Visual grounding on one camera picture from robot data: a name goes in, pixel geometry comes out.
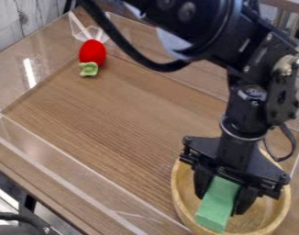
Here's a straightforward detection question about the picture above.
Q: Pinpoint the metal frame in background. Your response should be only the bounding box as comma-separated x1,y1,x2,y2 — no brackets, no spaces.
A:
275,8,299,39

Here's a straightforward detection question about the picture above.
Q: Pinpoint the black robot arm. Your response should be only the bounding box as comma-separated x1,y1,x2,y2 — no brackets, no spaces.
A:
79,0,299,215

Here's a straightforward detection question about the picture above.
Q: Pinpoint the red felt strawberry toy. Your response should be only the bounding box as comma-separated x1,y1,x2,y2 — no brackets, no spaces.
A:
79,39,107,77

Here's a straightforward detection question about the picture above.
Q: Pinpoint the clear acrylic front wall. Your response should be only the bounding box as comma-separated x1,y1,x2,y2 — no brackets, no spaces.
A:
0,112,190,235

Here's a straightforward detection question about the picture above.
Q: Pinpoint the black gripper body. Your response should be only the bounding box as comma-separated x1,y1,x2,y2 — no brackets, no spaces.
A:
179,131,291,199

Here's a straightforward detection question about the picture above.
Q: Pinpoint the brown wooden bowl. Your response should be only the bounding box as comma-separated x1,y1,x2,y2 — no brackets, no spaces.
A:
171,161,291,235

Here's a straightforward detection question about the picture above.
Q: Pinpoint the green rectangular stick block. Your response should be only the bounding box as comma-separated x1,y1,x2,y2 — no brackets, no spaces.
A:
195,176,240,233

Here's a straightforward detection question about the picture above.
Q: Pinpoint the black cable under table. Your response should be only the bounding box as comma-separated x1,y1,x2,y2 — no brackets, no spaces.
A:
0,210,21,228

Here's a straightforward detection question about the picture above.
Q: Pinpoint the black table leg bracket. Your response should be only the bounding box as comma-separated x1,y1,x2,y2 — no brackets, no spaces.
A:
19,194,61,235

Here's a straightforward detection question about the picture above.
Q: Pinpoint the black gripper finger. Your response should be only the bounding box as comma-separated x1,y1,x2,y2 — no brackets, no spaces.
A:
194,168,214,199
234,187,259,215

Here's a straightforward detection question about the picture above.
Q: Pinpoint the clear acrylic corner bracket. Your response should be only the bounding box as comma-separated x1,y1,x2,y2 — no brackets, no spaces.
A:
67,12,109,43

